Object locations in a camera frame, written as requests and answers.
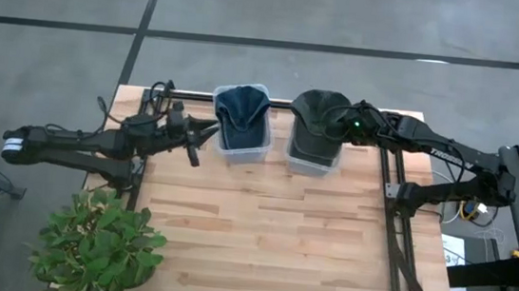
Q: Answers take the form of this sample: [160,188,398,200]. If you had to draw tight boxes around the green leafy potted plant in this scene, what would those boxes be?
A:
[24,180,174,291]

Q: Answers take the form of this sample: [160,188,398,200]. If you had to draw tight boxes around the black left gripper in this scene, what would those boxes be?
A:
[161,109,221,170]

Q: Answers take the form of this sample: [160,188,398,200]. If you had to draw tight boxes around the black aluminium table frame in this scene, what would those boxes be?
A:
[114,75,477,291]

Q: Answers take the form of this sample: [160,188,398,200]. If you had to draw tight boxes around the blue denim baseball cap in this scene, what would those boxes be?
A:
[210,83,274,155]

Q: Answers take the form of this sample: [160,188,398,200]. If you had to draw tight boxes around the clear plastic bin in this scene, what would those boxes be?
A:
[205,79,279,167]
[283,93,349,180]

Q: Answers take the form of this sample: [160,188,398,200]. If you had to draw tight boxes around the white paper sheet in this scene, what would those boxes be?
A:
[434,233,474,291]

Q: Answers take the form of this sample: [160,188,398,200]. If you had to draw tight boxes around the yellow cable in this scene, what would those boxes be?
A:
[458,198,492,224]

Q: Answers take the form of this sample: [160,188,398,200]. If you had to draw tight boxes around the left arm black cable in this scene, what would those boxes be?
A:
[92,73,177,133]

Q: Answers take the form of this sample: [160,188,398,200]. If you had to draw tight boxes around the black flat bar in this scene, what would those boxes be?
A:
[445,252,519,291]

